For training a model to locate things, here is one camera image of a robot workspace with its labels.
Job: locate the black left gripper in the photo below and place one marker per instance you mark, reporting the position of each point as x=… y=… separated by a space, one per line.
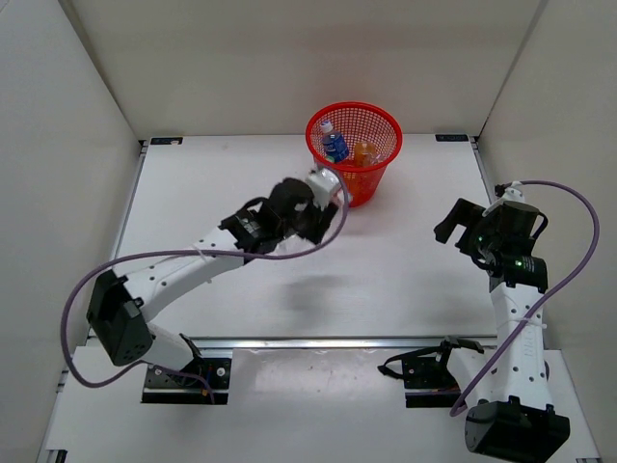
x=315 y=231

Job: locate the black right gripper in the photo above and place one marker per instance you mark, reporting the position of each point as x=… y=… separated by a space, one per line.
x=469 y=216

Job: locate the clear bottle blue label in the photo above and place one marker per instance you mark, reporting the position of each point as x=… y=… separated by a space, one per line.
x=333 y=142

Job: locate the orange juice bottle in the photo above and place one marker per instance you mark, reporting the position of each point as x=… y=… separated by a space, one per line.
x=365 y=154

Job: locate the clear bottle white cap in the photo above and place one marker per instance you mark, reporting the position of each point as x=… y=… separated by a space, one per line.
x=293 y=245

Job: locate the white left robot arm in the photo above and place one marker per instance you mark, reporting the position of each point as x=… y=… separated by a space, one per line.
x=123 y=307

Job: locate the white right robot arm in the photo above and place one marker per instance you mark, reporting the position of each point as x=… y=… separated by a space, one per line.
x=510 y=411

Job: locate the red mesh plastic bin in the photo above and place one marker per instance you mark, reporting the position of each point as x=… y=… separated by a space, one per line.
x=358 y=140

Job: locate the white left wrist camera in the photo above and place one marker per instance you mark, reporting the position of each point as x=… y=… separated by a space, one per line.
x=324 y=184

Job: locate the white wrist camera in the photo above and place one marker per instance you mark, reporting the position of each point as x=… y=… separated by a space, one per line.
x=324 y=184
x=509 y=192

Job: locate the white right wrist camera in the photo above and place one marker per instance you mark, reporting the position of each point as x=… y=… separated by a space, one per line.
x=509 y=192

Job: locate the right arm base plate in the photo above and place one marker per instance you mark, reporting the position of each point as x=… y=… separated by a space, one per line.
x=427 y=381

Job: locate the aluminium table edge rail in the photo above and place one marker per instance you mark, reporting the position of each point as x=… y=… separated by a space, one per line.
x=321 y=343

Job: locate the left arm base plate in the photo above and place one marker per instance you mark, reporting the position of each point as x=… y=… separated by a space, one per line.
x=162 y=388

